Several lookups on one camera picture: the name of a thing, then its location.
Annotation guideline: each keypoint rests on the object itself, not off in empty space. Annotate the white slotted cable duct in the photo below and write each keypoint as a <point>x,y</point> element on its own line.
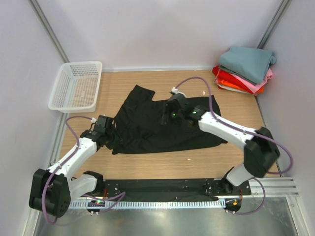
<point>89,204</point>

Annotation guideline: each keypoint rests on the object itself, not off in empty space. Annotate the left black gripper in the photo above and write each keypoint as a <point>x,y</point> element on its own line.
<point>112,129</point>

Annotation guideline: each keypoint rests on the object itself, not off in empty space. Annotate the folded grey t shirt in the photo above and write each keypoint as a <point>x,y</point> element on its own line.
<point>234,73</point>

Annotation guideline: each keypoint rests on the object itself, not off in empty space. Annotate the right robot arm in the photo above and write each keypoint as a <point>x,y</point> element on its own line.
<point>260,152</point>

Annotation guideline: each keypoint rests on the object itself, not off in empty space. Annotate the folded pink t shirt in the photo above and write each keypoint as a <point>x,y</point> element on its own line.
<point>250,86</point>

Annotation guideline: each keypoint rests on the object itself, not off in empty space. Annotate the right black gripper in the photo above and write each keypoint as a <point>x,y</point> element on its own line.
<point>167,109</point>

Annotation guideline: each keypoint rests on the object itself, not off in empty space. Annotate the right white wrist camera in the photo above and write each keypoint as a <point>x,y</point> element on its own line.
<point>175,91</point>

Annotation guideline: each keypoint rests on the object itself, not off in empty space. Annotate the white plastic basket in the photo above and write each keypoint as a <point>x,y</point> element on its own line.
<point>76,87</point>

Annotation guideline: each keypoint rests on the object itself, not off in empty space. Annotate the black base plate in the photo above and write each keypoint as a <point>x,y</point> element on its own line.
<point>173,190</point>

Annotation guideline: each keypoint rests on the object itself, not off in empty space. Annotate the black t shirt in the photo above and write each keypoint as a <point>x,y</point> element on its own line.
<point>138,123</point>

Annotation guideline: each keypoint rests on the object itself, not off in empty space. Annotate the folded white t shirt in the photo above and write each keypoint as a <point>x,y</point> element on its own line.
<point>231,89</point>

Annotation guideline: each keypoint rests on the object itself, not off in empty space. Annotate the folded teal t shirt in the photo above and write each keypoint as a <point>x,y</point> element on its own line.
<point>252,63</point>

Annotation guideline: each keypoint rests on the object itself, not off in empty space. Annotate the folded red t shirt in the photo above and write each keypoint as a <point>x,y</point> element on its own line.
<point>222,75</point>

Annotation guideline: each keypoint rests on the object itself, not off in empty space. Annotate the folded orange t shirt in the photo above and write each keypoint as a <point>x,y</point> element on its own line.
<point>236,86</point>

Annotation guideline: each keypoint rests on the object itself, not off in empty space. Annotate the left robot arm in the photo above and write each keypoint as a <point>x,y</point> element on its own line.
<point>54,189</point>

